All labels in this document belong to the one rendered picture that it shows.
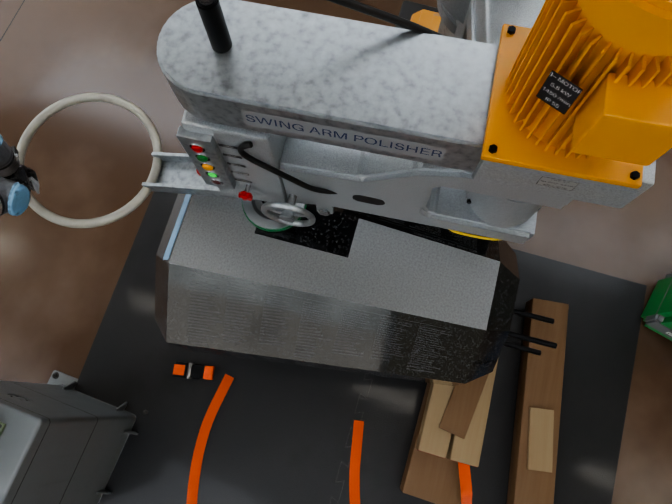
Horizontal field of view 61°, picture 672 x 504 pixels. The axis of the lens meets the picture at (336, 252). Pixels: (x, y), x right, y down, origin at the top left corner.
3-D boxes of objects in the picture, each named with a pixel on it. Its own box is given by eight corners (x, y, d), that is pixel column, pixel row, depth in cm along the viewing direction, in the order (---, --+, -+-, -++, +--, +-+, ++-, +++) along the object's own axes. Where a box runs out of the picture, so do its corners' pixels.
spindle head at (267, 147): (358, 151, 170) (363, 64, 126) (342, 221, 164) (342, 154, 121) (240, 129, 172) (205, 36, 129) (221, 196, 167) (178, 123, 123)
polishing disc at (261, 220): (296, 236, 190) (296, 234, 189) (235, 221, 192) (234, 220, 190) (312, 178, 196) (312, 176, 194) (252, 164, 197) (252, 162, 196)
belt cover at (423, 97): (623, 107, 124) (665, 63, 108) (613, 216, 118) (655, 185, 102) (195, 31, 131) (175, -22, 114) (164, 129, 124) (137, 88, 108)
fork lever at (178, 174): (351, 158, 172) (345, 150, 167) (337, 218, 167) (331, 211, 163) (163, 149, 198) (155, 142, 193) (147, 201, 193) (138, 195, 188)
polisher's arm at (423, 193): (523, 191, 170) (592, 108, 122) (513, 265, 164) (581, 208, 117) (281, 145, 175) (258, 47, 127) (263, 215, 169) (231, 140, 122)
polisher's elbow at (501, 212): (463, 158, 152) (480, 123, 134) (536, 161, 152) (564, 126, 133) (464, 227, 148) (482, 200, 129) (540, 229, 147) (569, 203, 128)
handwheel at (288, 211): (323, 200, 163) (321, 180, 148) (315, 233, 160) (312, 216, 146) (272, 190, 164) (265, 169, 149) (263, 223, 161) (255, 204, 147)
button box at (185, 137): (237, 180, 154) (213, 131, 126) (234, 190, 153) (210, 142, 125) (208, 175, 154) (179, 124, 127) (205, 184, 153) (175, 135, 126)
